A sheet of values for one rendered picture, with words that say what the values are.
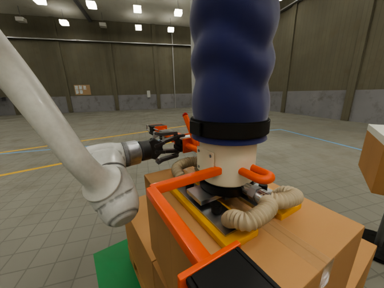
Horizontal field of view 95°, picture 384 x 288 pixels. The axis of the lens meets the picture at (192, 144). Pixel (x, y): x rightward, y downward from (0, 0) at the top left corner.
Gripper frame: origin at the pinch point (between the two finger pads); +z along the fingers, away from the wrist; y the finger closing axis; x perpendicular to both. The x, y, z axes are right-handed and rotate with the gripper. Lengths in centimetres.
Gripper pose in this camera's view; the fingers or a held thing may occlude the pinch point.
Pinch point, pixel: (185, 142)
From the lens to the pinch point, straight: 76.3
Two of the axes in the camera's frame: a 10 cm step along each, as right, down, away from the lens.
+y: 0.3, 9.6, 2.8
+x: 5.6, 2.2, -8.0
